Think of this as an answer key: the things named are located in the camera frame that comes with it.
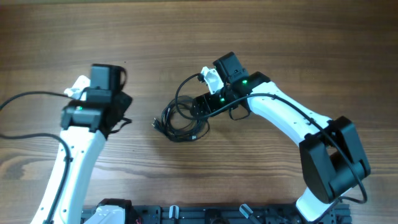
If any black USB cable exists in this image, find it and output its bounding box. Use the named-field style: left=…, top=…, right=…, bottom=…
left=151, top=95, right=211, bottom=143

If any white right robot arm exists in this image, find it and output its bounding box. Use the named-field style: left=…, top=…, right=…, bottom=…
left=190, top=52, right=371, bottom=223

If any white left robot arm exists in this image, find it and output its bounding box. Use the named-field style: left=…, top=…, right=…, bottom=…
left=32, top=64, right=132, bottom=223

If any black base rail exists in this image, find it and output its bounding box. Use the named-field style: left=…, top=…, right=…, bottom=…
left=74, top=198, right=352, bottom=224

